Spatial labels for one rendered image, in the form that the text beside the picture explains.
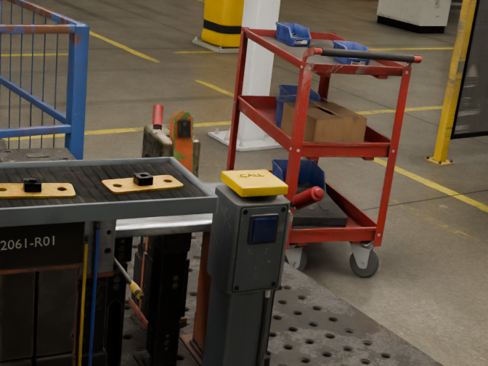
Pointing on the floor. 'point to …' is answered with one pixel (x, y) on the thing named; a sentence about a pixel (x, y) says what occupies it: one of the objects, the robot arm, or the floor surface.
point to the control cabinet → (415, 14)
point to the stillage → (77, 114)
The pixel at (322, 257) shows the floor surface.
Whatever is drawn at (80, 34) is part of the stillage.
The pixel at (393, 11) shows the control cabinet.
